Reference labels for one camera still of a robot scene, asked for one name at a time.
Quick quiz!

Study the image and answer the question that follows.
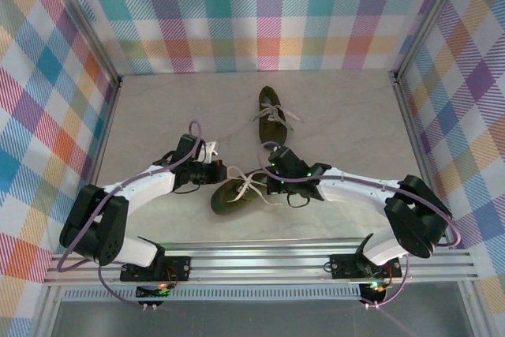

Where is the aluminium side rail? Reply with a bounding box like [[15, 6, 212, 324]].
[[388, 70, 453, 249], [69, 74, 123, 253]]

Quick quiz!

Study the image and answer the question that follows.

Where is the slotted grey cable duct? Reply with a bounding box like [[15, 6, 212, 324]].
[[62, 285, 366, 301]]

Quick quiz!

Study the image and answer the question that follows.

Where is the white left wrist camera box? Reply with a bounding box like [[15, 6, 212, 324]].
[[196, 140, 220, 164]]

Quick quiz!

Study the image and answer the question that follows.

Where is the aluminium mounting rail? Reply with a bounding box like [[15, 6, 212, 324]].
[[43, 238, 481, 286]]

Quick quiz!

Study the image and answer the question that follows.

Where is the aluminium corner post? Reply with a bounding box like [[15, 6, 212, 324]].
[[388, 0, 473, 82], [39, 0, 122, 85]]

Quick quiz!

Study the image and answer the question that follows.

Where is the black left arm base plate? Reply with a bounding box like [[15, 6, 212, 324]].
[[119, 256, 192, 283]]

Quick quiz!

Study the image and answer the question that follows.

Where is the small controller board with LEDs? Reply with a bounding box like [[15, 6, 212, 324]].
[[359, 279, 390, 305], [136, 282, 177, 301]]

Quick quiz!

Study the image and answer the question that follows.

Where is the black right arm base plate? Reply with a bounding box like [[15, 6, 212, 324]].
[[330, 253, 403, 279]]

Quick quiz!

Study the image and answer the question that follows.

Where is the olive green canvas shoe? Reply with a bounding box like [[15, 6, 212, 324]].
[[210, 170, 273, 215], [258, 84, 287, 144]]

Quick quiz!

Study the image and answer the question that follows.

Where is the white shoelace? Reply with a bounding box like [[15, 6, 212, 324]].
[[226, 166, 283, 208], [249, 102, 305, 133]]

